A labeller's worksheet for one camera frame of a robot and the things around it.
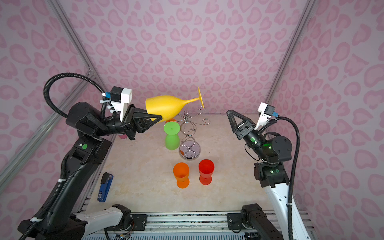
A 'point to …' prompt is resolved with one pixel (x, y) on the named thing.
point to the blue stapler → (106, 180)
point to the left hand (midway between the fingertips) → (158, 117)
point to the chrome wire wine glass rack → (188, 149)
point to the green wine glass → (172, 137)
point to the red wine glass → (206, 167)
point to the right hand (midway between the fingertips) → (229, 114)
